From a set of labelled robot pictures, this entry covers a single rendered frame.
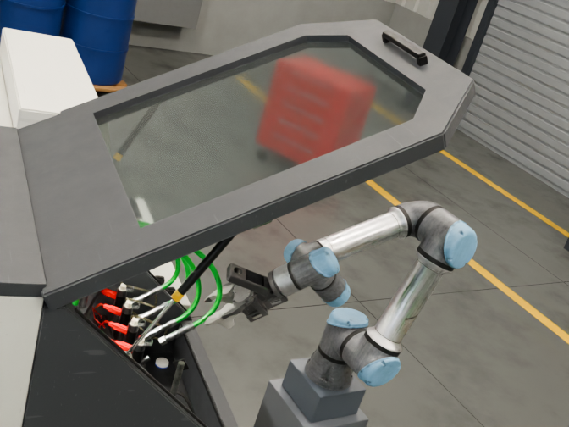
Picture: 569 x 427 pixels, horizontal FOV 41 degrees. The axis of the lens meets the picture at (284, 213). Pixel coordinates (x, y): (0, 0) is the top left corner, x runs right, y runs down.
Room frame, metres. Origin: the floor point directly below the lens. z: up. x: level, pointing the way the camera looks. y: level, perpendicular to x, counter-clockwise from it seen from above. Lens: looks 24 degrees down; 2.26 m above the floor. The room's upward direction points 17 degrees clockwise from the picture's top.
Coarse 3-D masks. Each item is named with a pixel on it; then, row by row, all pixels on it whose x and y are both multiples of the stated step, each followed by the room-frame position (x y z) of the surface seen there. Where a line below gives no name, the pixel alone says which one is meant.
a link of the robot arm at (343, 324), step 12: (336, 312) 1.99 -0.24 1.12; (348, 312) 2.01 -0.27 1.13; (360, 312) 2.03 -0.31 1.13; (336, 324) 1.95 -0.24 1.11; (348, 324) 1.94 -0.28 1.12; (360, 324) 1.95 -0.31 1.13; (324, 336) 1.97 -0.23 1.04; (336, 336) 1.94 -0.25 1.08; (348, 336) 1.92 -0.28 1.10; (324, 348) 1.96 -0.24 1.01; (336, 348) 1.93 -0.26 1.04
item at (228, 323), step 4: (228, 304) 1.64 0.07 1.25; (232, 304) 1.64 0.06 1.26; (224, 308) 1.63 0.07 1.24; (228, 308) 1.63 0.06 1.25; (216, 312) 1.64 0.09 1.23; (220, 312) 1.63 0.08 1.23; (224, 312) 1.62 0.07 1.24; (208, 316) 1.63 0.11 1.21; (212, 316) 1.63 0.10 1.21; (216, 316) 1.62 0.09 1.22; (220, 316) 1.62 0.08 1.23; (232, 316) 1.64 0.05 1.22; (208, 320) 1.62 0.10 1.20; (212, 320) 1.62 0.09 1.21; (216, 320) 1.62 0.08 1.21; (220, 320) 1.62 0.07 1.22; (224, 320) 1.63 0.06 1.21; (228, 320) 1.64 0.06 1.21; (232, 320) 1.64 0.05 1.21; (208, 324) 1.62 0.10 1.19; (224, 324) 1.63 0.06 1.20; (228, 324) 1.64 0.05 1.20; (232, 324) 1.64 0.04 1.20; (228, 328) 1.64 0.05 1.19
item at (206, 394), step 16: (192, 336) 1.90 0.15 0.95; (176, 352) 1.93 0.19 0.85; (192, 352) 1.83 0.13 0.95; (192, 368) 1.81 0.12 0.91; (208, 368) 1.78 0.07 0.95; (192, 384) 1.78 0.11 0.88; (208, 384) 1.71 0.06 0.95; (192, 400) 1.76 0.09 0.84; (208, 400) 1.68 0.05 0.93; (224, 400) 1.66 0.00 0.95; (208, 416) 1.65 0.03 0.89; (224, 416) 1.60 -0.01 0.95
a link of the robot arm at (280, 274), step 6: (276, 270) 1.67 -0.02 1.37; (282, 270) 1.66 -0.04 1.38; (276, 276) 1.65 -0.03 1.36; (282, 276) 1.65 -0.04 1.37; (288, 276) 1.65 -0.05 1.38; (276, 282) 1.65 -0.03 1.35; (282, 282) 1.64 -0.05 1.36; (288, 282) 1.64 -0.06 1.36; (282, 288) 1.64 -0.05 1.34; (288, 288) 1.64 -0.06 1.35; (294, 288) 1.64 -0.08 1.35; (282, 294) 1.65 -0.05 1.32; (288, 294) 1.65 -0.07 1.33
